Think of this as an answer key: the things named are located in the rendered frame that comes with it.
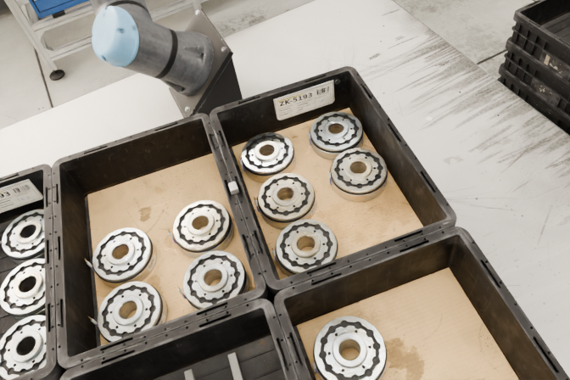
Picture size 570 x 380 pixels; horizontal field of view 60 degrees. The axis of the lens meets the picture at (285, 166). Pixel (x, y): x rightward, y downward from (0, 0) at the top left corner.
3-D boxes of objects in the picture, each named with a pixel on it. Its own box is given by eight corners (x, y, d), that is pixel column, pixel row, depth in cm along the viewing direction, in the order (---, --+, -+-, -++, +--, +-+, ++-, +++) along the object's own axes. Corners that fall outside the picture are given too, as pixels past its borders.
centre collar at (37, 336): (11, 339, 77) (8, 338, 76) (41, 326, 77) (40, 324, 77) (13, 369, 74) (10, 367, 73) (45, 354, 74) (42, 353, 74)
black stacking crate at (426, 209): (221, 151, 103) (209, 113, 94) (352, 107, 106) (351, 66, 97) (281, 324, 78) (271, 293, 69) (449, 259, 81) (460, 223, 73)
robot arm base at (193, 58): (170, 74, 125) (135, 62, 118) (198, 23, 119) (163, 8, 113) (190, 108, 116) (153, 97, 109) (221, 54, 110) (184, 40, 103)
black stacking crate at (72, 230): (81, 198, 99) (53, 163, 91) (220, 151, 103) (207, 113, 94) (96, 394, 75) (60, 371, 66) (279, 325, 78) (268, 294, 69)
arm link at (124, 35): (152, 88, 110) (92, 70, 101) (138, 52, 118) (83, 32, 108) (178, 47, 105) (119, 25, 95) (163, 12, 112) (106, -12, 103)
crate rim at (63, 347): (57, 168, 92) (51, 160, 90) (209, 119, 95) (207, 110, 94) (65, 377, 67) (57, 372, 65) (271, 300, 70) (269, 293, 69)
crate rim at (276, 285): (209, 119, 95) (207, 110, 94) (352, 72, 99) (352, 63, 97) (271, 300, 70) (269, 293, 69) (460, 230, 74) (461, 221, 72)
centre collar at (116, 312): (112, 302, 78) (110, 300, 78) (142, 292, 79) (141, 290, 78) (114, 331, 75) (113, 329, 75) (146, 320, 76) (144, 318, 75)
